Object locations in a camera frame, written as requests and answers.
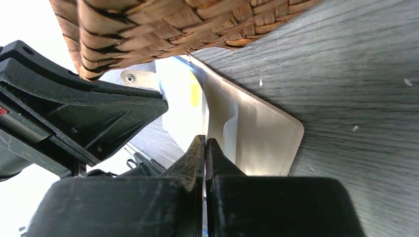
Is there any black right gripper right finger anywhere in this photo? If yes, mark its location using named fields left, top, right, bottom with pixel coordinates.
left=205, top=138, right=365, bottom=237

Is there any woven wicker divided basket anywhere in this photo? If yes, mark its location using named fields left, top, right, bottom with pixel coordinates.
left=50, top=0, right=319, bottom=81

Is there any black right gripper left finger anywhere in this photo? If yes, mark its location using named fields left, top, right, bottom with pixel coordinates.
left=27, top=135, right=206, bottom=237

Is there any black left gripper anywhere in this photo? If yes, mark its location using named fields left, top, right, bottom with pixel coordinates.
left=0, top=40, right=168, bottom=182

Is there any beige leather card holder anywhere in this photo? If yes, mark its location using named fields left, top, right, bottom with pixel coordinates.
left=120, top=55, right=304, bottom=176

